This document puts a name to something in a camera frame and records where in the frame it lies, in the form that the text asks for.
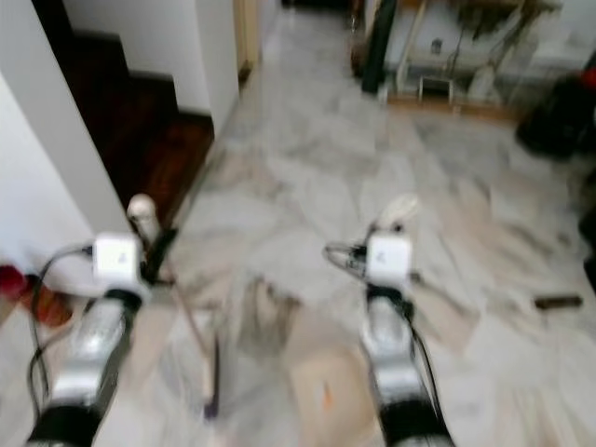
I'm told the white handled broom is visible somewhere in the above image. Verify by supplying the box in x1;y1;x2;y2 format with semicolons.
129;194;224;420

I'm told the cream long handled dustpan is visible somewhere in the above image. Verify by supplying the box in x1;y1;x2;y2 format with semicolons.
287;193;422;443

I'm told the dark flat floor item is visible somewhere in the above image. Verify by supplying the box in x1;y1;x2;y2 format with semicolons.
534;294;586;310

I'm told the dark wooden staircase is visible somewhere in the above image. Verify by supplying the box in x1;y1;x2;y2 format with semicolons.
33;0;215;229

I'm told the brown shoe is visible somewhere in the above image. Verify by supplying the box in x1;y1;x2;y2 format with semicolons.
30;289;74;327

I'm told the red shoe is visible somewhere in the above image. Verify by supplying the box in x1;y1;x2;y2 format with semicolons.
0;264;27;299

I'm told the black upright pole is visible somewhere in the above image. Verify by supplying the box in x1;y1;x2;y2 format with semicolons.
361;0;400;94

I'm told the glass display cabinet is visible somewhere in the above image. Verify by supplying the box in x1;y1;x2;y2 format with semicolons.
382;0;596;120

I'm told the black bag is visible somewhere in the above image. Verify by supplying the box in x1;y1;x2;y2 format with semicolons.
517;70;596;159

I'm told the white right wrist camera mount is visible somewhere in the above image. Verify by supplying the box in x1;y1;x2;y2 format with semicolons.
366;233;415;285

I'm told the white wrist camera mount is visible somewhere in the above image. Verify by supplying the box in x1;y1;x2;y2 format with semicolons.
93;233;145;291
366;233;415;285

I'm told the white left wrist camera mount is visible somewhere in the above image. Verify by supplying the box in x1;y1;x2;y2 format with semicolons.
93;233;145;291

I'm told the wooden door frame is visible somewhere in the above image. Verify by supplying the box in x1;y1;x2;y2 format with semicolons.
233;0;260;82

